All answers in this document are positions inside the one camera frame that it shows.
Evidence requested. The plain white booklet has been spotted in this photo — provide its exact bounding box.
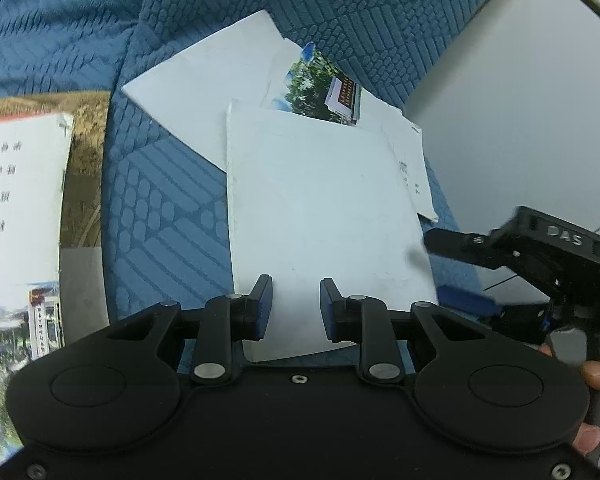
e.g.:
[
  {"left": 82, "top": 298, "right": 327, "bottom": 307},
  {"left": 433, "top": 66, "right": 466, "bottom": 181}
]
[{"left": 224, "top": 99, "right": 440, "bottom": 364}]

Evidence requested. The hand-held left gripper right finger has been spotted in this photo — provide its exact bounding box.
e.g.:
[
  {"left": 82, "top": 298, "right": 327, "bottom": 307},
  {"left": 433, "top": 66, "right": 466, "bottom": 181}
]
[{"left": 319, "top": 277, "right": 488, "bottom": 387}]

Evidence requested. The blue textured sofa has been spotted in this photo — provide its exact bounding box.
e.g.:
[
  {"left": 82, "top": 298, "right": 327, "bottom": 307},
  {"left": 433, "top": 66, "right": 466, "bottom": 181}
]
[{"left": 0, "top": 0, "right": 531, "bottom": 361}]

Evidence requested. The white booklet with photo cover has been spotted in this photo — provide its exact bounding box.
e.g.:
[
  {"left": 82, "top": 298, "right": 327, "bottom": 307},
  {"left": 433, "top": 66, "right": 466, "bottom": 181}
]
[
  {"left": 0, "top": 112, "right": 77, "bottom": 463},
  {"left": 259, "top": 42, "right": 440, "bottom": 224}
]

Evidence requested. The white paper sheet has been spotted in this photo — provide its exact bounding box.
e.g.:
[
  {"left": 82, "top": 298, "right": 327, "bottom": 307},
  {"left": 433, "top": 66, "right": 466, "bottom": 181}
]
[{"left": 121, "top": 9, "right": 303, "bottom": 173}]

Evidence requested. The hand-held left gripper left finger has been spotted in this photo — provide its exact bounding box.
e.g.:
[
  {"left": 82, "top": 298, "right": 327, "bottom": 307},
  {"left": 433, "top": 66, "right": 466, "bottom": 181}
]
[{"left": 106, "top": 274, "right": 275, "bottom": 387}]

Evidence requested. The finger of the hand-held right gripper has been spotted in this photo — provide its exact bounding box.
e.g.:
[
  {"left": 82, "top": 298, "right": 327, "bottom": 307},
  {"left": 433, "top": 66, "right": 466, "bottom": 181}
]
[
  {"left": 437, "top": 284, "right": 503, "bottom": 320},
  {"left": 422, "top": 227, "right": 507, "bottom": 272}
]

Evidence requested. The brown landscape painting book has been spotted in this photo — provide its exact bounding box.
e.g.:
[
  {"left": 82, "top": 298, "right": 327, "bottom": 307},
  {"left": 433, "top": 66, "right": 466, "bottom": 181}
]
[{"left": 0, "top": 91, "right": 112, "bottom": 350}]

